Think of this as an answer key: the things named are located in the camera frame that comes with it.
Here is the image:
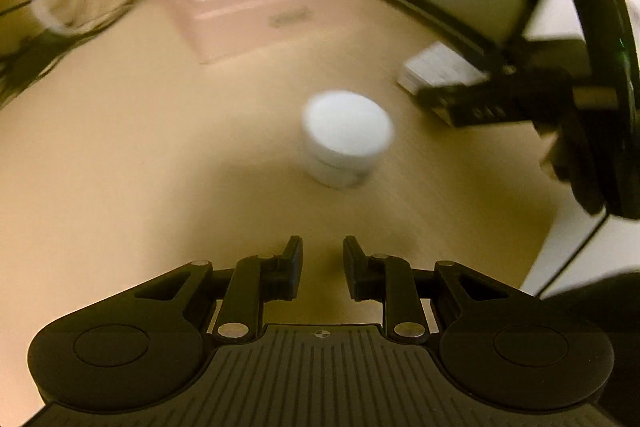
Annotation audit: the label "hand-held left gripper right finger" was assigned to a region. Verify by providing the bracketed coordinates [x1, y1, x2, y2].
[342, 235, 512, 342]

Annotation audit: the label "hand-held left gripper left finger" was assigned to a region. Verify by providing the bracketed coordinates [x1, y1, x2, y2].
[134, 234, 306, 342]

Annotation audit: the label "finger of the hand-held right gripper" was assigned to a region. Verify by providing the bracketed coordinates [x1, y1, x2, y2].
[492, 36, 593, 80]
[416, 74, 581, 130]

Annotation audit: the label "small white box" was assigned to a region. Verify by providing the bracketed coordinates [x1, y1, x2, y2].
[397, 41, 493, 128]

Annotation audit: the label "white round jar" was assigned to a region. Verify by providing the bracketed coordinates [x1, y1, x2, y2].
[300, 89, 394, 190]

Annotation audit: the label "pink box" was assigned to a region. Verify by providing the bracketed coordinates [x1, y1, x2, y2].
[152, 0, 362, 65]

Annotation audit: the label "black cables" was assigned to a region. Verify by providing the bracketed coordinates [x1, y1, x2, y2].
[0, 0, 157, 110]

